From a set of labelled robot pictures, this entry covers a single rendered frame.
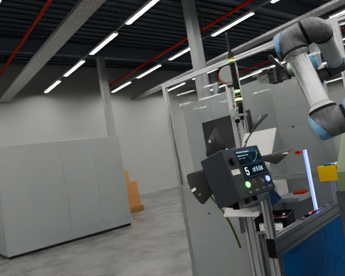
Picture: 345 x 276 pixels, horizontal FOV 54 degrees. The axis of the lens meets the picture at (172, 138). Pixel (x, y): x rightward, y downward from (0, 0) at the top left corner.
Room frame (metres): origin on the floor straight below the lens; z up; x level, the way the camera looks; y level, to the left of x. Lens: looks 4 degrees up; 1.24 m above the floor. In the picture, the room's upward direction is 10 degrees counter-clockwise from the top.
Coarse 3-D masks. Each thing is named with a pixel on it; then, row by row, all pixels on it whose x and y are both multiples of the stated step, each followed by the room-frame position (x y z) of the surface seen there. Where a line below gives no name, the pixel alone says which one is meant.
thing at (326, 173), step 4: (336, 164) 2.01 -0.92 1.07; (320, 168) 2.03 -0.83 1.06; (324, 168) 2.01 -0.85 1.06; (328, 168) 2.00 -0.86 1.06; (332, 168) 1.98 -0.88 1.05; (320, 172) 2.03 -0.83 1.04; (324, 172) 2.02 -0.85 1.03; (328, 172) 2.00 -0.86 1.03; (332, 172) 1.99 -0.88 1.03; (336, 172) 1.98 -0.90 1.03; (320, 176) 2.03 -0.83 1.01; (324, 176) 2.02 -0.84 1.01; (328, 176) 2.00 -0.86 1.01; (332, 176) 1.99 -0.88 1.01; (336, 176) 1.98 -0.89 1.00; (320, 180) 2.04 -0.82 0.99; (324, 180) 2.02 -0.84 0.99; (328, 180) 2.01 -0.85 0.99; (332, 180) 1.99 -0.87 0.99; (336, 180) 1.98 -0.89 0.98
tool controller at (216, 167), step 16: (208, 160) 1.27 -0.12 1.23; (224, 160) 1.22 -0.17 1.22; (240, 160) 1.28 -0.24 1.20; (256, 160) 1.36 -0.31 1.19; (208, 176) 1.28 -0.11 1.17; (224, 176) 1.23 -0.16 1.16; (240, 176) 1.24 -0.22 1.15; (256, 176) 1.31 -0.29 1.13; (224, 192) 1.24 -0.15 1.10; (240, 192) 1.20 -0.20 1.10; (256, 192) 1.27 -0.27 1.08
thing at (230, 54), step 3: (228, 48) 2.09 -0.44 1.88; (228, 51) 2.09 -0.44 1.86; (228, 54) 2.09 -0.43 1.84; (231, 54) 2.08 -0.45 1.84; (228, 57) 2.11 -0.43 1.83; (231, 57) 2.12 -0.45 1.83; (240, 102) 2.08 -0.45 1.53; (237, 105) 2.09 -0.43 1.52; (240, 105) 2.08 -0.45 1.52; (237, 108) 2.10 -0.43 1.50; (240, 108) 2.08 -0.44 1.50; (240, 111) 2.08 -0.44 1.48; (243, 111) 2.09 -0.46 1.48; (240, 117) 2.09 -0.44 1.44; (243, 117) 2.09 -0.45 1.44
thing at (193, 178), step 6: (192, 174) 2.27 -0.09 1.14; (198, 174) 2.25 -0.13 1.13; (204, 174) 2.23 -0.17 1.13; (192, 180) 2.27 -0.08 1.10; (198, 180) 2.24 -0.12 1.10; (204, 180) 2.22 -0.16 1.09; (192, 186) 2.26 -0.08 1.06; (198, 186) 2.24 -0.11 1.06; (204, 186) 2.22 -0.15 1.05; (192, 192) 2.25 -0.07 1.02; (198, 192) 2.23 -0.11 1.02; (204, 192) 2.22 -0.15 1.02; (210, 192) 2.21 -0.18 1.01; (198, 198) 2.23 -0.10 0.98; (204, 198) 2.22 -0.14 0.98
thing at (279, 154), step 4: (288, 148) 1.99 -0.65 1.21; (276, 152) 2.01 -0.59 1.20; (280, 152) 1.96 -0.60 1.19; (284, 152) 1.94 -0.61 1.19; (264, 156) 1.99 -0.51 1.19; (268, 156) 1.96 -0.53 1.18; (272, 156) 1.94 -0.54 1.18; (276, 156) 1.92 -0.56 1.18; (280, 156) 1.90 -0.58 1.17; (284, 156) 1.89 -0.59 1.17; (264, 160) 1.93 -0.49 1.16; (268, 160) 1.91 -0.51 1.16; (272, 160) 1.89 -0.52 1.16; (276, 160) 1.88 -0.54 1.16; (280, 160) 1.86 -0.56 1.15
